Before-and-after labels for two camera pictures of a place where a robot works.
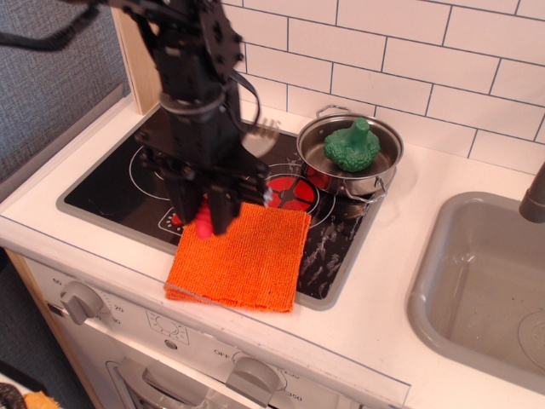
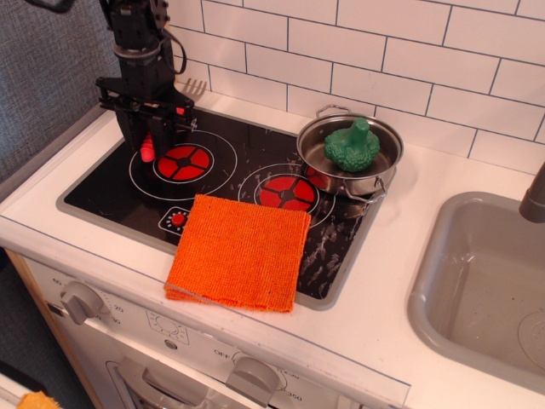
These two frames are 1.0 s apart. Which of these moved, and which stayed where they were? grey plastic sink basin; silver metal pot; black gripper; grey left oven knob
Moved: black gripper
Stayed: grey left oven knob; grey plastic sink basin; silver metal pot
